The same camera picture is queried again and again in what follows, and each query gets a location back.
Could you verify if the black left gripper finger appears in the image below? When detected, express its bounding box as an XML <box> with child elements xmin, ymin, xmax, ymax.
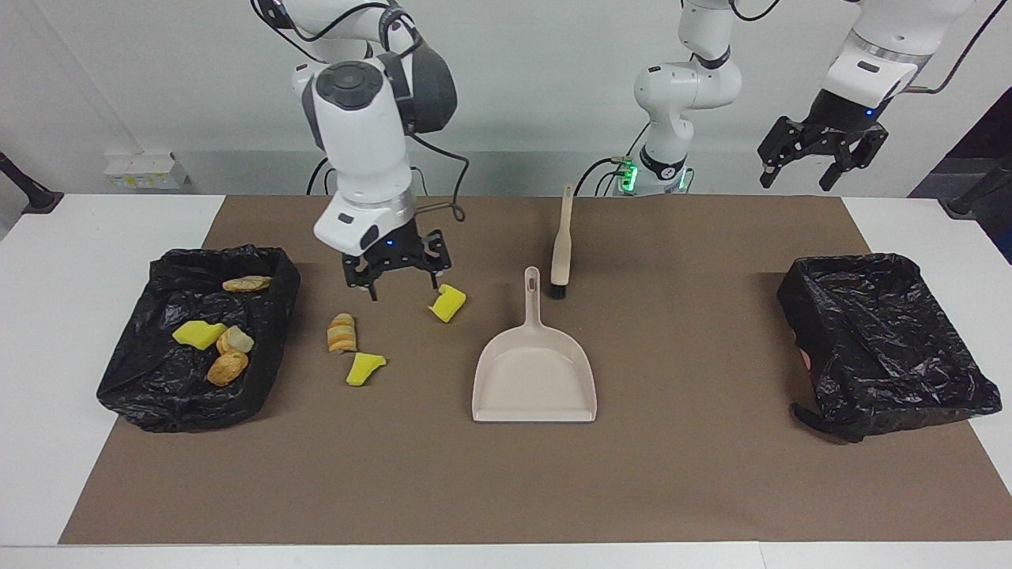
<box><xmin>757</xmin><ymin>117</ymin><xmax>807</xmax><ymax>189</ymax></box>
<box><xmin>818</xmin><ymin>126</ymin><xmax>889</xmax><ymax>192</ymax></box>

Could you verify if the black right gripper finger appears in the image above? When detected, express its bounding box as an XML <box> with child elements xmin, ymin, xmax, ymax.
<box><xmin>423</xmin><ymin>231</ymin><xmax>453</xmax><ymax>292</ymax></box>
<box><xmin>342</xmin><ymin>253</ymin><xmax>380</xmax><ymax>301</ymax></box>

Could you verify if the beige hand brush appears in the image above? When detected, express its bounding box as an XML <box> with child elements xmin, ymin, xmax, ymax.
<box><xmin>549</xmin><ymin>184</ymin><xmax>576</xmax><ymax>300</ymax></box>

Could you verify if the pale bread chunk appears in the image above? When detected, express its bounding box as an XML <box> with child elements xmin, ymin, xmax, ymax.
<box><xmin>216</xmin><ymin>325</ymin><xmax>255</xmax><ymax>356</ymax></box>

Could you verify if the beige plastic dustpan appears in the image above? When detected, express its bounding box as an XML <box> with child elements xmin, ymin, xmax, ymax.
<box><xmin>472</xmin><ymin>266</ymin><xmax>598</xmax><ymax>424</ymax></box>

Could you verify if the brown bread roll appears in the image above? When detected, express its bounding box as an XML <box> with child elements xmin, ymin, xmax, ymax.
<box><xmin>206</xmin><ymin>350</ymin><xmax>250</xmax><ymax>387</ymax></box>

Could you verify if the yellow sponge piece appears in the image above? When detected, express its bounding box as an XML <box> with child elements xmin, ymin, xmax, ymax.
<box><xmin>346</xmin><ymin>353</ymin><xmax>388</xmax><ymax>387</ymax></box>
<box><xmin>172</xmin><ymin>320</ymin><xmax>228</xmax><ymax>351</ymax></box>
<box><xmin>428</xmin><ymin>284</ymin><xmax>467</xmax><ymax>323</ymax></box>

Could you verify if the black bag-lined bin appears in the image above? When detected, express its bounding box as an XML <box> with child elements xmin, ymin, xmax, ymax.
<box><xmin>776</xmin><ymin>253</ymin><xmax>1003</xmax><ymax>443</ymax></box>
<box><xmin>96</xmin><ymin>245</ymin><xmax>301</xmax><ymax>433</ymax></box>

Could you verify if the striped croissant piece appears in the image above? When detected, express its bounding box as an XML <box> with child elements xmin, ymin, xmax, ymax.
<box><xmin>327</xmin><ymin>313</ymin><xmax>357</xmax><ymax>354</ymax></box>

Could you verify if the black clamp stand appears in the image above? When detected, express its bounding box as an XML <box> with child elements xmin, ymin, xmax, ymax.
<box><xmin>0</xmin><ymin>150</ymin><xmax>64</xmax><ymax>214</ymax></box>
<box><xmin>939</xmin><ymin>154</ymin><xmax>1012</xmax><ymax>220</ymax></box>

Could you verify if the brown table mat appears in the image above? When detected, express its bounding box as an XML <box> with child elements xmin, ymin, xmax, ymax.
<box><xmin>59</xmin><ymin>195</ymin><xmax>1012</xmax><ymax>546</ymax></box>

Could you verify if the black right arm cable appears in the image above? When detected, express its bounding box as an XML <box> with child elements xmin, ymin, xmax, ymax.
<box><xmin>253</xmin><ymin>0</ymin><xmax>471</xmax><ymax>226</ymax></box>

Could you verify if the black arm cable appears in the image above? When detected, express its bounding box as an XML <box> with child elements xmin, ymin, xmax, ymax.
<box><xmin>901</xmin><ymin>0</ymin><xmax>1012</xmax><ymax>94</ymax></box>
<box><xmin>253</xmin><ymin>0</ymin><xmax>471</xmax><ymax>226</ymax></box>

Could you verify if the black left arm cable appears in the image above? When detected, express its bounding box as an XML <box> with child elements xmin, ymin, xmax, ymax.
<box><xmin>901</xmin><ymin>0</ymin><xmax>1012</xmax><ymax>94</ymax></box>

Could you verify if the black base cable bundle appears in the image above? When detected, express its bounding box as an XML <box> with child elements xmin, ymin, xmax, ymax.
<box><xmin>573</xmin><ymin>122</ymin><xmax>651</xmax><ymax>197</ymax></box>
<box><xmin>307</xmin><ymin>154</ymin><xmax>341</xmax><ymax>196</ymax></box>

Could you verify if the white wall box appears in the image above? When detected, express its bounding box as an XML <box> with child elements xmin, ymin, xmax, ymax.
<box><xmin>103</xmin><ymin>154</ymin><xmax>191</xmax><ymax>190</ymax></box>

